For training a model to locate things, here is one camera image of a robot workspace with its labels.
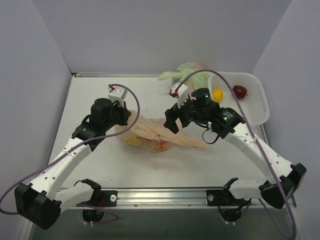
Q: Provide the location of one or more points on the green plastic bag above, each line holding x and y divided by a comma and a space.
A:
197, 81

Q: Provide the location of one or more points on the dark red apple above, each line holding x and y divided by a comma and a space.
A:
240, 91

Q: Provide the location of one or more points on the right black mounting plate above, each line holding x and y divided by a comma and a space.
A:
219, 197

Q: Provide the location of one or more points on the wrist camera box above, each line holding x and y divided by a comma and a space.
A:
180, 92
117, 94

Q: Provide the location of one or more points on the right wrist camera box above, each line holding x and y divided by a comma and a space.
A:
180, 92

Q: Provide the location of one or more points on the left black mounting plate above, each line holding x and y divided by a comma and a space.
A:
104, 198

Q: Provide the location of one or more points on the yellow lemon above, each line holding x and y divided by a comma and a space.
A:
217, 95

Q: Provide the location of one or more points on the white plastic basket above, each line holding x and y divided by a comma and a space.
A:
254, 105

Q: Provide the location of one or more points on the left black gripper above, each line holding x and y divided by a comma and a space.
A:
124, 113

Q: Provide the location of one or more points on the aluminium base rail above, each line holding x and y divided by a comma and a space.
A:
160, 197

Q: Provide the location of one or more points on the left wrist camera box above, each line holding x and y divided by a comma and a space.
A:
117, 94

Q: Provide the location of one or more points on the black mounting plate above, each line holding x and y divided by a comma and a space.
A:
104, 198
219, 197

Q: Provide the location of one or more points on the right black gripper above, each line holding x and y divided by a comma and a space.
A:
180, 113

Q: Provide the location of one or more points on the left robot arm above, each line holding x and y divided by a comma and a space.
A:
83, 141

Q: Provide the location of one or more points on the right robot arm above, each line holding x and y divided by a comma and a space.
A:
282, 177

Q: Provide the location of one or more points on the orange plastic bag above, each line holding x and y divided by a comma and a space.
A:
150, 135

